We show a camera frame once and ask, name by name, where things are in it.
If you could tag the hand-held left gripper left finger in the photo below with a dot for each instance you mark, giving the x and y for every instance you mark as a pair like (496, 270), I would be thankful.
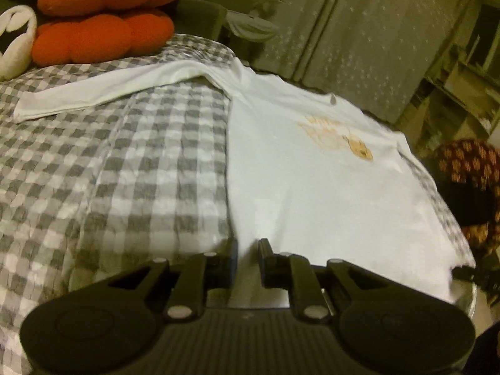
(233, 265)

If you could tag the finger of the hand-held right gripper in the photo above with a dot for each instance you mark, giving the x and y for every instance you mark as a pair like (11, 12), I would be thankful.
(465, 272)

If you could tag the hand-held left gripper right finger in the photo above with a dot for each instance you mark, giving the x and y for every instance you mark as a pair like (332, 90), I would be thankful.
(263, 261)

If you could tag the white printed shirt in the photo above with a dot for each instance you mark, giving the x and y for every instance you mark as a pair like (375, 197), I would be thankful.
(312, 203)

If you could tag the person's patterned clothing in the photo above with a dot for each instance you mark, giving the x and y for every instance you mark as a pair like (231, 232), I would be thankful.
(468, 164)

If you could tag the grey checkered blanket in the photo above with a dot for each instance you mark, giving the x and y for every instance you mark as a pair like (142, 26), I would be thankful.
(117, 164)

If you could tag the wooden bookshelf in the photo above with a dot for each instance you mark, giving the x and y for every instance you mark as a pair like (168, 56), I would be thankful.
(461, 70)

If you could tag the grey cloth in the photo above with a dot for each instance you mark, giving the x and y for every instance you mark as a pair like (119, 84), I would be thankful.
(250, 27)

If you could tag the star print curtain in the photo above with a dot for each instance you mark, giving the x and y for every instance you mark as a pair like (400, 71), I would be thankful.
(382, 47)
(289, 27)

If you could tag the grey upholstered bed end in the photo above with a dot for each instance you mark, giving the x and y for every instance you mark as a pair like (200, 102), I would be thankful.
(199, 19)

